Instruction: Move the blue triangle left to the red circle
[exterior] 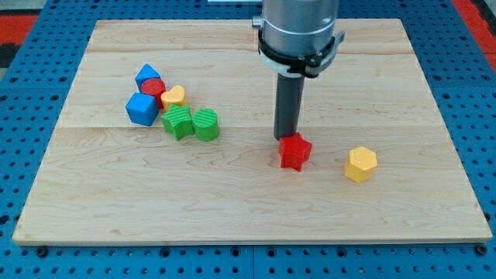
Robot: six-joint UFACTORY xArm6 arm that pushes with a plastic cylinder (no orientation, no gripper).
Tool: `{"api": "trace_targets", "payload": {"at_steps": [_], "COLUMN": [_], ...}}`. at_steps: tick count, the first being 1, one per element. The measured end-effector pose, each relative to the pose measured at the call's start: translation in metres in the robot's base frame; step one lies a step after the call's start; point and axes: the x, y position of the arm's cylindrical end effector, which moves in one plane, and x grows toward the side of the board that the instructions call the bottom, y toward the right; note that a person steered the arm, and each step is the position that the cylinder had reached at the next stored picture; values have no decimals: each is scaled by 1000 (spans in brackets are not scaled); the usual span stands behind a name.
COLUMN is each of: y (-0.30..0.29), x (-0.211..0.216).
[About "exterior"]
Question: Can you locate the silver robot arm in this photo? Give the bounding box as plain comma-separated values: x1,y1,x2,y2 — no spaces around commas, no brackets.
252,0,339,64

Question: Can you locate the red circle block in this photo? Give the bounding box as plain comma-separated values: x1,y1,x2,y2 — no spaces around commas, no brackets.
140,77,167,110

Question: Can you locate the blue triangle block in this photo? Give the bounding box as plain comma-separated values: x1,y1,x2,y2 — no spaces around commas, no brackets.
135,64,161,91

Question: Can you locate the green cylinder block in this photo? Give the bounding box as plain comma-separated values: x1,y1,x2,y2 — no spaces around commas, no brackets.
193,108,219,142

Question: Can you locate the red star block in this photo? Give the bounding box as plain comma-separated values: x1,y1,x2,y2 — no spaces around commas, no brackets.
279,133,312,171

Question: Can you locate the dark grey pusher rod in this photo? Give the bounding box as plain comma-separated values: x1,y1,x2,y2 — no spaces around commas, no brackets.
274,74,305,140

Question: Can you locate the green star block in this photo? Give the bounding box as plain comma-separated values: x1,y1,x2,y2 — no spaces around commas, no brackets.
160,105,195,140

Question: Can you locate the yellow heart block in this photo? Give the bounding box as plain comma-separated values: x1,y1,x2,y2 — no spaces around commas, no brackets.
160,85,188,112

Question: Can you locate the blue cube block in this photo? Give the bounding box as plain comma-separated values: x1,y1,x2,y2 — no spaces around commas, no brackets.
125,92,158,126

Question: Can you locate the yellow hexagon block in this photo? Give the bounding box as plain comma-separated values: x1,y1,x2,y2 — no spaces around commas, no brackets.
344,146,377,183

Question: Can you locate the wooden board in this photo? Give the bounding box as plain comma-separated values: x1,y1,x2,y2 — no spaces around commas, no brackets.
12,19,492,246

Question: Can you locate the black white clamp ring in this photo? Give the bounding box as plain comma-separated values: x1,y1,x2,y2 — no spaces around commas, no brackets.
257,29,346,79

